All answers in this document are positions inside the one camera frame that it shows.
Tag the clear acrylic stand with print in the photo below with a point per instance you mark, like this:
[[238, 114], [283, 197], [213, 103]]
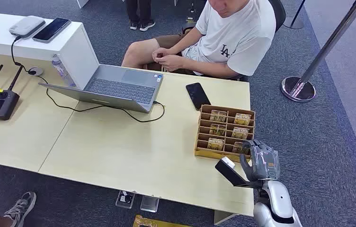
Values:
[[125, 199]]

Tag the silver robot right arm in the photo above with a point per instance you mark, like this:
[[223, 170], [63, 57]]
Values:
[[275, 200]]

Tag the clear plastic water bottle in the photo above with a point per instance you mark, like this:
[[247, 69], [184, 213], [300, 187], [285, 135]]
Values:
[[62, 72]]

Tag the wooden card holder box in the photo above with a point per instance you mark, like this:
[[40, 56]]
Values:
[[203, 153]]

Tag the person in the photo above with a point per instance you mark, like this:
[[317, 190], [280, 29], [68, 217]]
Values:
[[237, 34], [138, 12]]

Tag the white furniture corner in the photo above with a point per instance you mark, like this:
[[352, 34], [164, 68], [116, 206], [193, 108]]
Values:
[[82, 3]]

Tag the black smartphone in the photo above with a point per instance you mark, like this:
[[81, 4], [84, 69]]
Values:
[[198, 96]]

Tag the grey open laptop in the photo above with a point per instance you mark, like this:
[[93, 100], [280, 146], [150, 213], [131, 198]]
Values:
[[118, 89]]

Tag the person's left hand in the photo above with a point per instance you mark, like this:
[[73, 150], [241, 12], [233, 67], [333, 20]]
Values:
[[173, 63]]

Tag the person's left forearm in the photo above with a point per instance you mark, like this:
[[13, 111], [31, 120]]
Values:
[[209, 69]]

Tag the white desk riser shelf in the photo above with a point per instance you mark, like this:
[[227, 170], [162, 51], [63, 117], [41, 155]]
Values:
[[71, 50]]

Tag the yellow patterned board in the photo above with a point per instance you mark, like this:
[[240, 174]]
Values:
[[153, 222]]

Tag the chrome stanchion post with base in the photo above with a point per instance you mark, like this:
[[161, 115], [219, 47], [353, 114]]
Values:
[[294, 22], [322, 53]]

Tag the person's leg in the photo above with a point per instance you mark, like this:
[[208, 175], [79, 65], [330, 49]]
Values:
[[19, 208]]

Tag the person's right hand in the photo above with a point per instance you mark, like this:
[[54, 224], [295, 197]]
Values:
[[159, 54]]

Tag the person's right forearm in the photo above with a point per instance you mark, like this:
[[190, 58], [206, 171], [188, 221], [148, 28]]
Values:
[[186, 39]]

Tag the white power bank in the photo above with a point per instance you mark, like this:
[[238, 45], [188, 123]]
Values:
[[26, 26]]

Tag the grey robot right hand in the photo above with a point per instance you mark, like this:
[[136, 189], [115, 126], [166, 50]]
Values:
[[264, 163]]

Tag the smartphone with silver edge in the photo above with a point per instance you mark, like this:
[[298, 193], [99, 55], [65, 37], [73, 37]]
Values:
[[52, 29]]

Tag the white table leg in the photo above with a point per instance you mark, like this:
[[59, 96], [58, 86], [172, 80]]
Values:
[[223, 216]]

